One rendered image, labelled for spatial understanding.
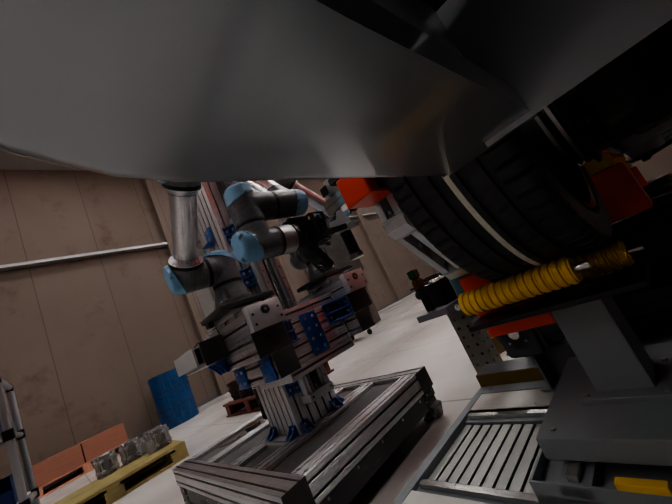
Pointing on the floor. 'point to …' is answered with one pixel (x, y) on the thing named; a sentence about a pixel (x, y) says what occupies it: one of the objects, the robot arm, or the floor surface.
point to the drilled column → (480, 343)
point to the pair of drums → (173, 398)
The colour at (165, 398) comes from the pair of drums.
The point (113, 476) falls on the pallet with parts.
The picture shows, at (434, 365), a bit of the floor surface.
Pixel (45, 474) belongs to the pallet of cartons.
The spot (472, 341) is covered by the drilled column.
